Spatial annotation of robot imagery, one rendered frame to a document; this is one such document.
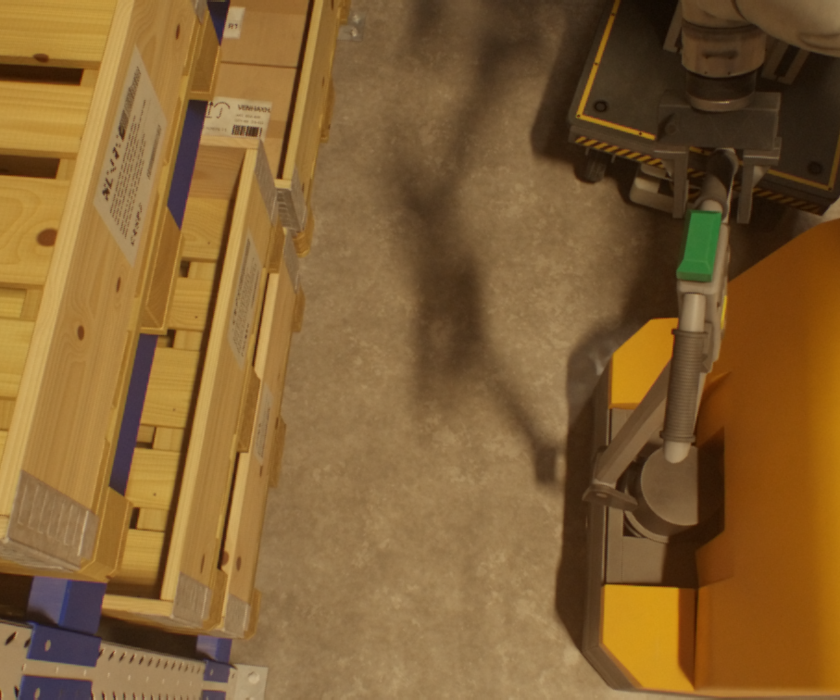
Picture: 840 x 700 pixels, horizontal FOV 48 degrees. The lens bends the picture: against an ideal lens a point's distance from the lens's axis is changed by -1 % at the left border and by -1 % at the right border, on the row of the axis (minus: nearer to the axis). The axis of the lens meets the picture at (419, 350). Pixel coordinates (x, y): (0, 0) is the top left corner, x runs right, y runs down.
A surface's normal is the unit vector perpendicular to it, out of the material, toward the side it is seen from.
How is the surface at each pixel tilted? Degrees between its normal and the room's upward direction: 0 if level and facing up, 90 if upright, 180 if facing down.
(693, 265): 47
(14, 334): 0
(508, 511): 0
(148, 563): 0
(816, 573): 68
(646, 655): 22
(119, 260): 90
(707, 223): 16
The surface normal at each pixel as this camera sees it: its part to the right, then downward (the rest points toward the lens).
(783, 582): -0.96, -0.18
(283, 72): -0.01, -0.35
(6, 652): 0.99, 0.09
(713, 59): -0.35, 0.59
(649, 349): -0.38, -0.36
